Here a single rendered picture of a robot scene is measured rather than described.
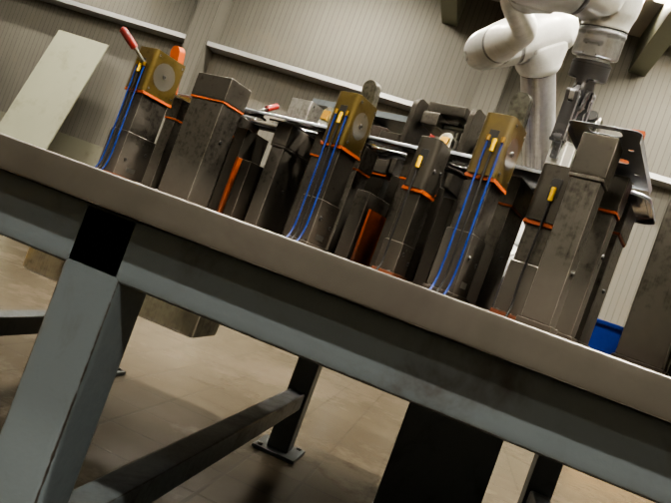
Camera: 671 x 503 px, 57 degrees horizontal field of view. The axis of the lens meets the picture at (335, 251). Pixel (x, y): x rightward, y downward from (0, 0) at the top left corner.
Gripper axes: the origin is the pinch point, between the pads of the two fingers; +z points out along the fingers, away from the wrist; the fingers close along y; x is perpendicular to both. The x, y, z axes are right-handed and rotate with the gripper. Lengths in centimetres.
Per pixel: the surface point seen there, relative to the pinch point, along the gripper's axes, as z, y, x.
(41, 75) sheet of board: 111, -336, -787
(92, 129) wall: 170, -387, -737
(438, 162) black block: 5.1, 19.2, -16.9
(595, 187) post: -1.4, 40.8, 17.1
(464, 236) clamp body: 14.6, 29.5, -3.3
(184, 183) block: 28, 29, -77
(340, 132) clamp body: 4.9, 23.3, -38.6
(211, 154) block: 20, 24, -75
